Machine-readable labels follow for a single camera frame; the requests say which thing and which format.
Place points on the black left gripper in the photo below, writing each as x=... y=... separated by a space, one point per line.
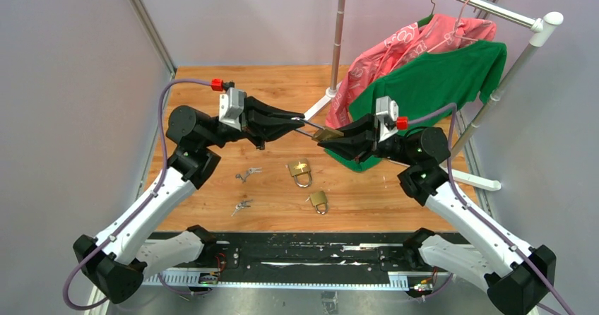
x=258 y=128

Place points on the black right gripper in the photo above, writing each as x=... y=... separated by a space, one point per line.
x=358 y=144

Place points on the small brass padlock with key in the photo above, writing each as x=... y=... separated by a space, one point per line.
x=322 y=133

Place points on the small key bunch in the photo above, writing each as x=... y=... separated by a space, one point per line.
x=254 y=170
x=243 y=177

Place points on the large brass padlock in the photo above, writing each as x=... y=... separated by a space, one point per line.
x=319 y=202

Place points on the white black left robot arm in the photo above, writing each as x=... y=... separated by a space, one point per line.
x=117 y=259

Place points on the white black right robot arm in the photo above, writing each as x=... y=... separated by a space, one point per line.
x=515 y=276

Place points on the small loose key bunch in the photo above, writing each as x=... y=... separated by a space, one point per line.
x=254 y=170

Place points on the green t-shirt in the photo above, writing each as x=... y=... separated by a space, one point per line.
x=431 y=81

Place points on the pink printed shirt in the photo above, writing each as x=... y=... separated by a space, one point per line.
x=399 y=49

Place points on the metal clothes rack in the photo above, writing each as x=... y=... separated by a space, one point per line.
x=541 y=29

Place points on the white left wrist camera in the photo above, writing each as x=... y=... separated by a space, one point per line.
x=231 y=107

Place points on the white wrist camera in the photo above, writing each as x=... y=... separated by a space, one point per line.
x=231 y=107
x=387 y=113

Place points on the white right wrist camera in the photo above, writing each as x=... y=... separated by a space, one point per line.
x=387 y=113

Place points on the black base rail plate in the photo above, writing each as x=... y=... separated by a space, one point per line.
x=311 y=258

